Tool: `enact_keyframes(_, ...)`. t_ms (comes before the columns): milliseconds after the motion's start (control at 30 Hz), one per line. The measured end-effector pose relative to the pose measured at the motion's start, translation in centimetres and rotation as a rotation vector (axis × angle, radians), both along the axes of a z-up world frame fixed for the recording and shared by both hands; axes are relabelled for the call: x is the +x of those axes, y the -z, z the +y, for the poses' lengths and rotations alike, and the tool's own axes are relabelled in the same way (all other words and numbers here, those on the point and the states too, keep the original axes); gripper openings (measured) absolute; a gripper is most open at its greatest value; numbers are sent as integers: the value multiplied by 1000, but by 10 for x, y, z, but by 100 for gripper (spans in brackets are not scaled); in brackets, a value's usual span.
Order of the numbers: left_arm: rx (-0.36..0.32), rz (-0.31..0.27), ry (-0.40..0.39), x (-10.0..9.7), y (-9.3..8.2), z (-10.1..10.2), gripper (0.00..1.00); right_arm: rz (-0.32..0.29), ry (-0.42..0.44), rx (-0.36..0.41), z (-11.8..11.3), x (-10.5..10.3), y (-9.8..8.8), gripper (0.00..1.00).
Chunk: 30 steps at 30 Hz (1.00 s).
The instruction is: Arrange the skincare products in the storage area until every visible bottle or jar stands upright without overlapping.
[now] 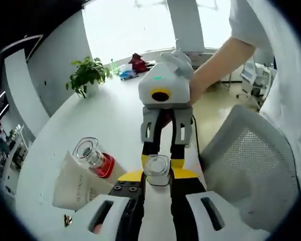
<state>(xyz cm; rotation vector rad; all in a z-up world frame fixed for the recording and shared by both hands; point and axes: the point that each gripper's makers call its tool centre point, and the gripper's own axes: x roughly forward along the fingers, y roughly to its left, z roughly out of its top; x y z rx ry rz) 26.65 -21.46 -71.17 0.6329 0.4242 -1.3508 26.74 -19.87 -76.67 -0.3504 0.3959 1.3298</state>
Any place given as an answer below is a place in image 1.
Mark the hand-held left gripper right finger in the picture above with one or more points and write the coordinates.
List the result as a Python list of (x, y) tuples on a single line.
[(188, 200)]

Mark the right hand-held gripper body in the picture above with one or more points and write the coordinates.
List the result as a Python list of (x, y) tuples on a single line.
[(165, 80)]

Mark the tall white skincare tube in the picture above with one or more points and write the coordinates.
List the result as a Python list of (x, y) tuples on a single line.
[(75, 185)]

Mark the green translucent object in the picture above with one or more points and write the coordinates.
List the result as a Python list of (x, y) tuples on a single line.
[(114, 69)]

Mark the gold foil skincare sachet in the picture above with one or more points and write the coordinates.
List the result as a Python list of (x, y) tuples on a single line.
[(67, 221)]

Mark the person's left hand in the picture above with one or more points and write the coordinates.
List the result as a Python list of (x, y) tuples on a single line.
[(98, 228)]

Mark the white skincare bottle red collar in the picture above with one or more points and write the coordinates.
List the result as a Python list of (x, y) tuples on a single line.
[(104, 165)]

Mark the blue packet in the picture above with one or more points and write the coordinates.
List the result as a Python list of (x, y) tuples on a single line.
[(129, 74)]

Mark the potted green plant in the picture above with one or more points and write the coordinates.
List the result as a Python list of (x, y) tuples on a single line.
[(87, 72)]

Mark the dark red bag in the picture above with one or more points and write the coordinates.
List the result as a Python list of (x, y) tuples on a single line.
[(139, 62)]

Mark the small white skincare bottle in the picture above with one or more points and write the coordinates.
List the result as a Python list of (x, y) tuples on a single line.
[(156, 206)]

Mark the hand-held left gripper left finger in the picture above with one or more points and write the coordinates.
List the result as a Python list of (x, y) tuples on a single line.
[(125, 200)]

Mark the grey office chair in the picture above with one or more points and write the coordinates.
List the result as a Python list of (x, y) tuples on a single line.
[(253, 163)]

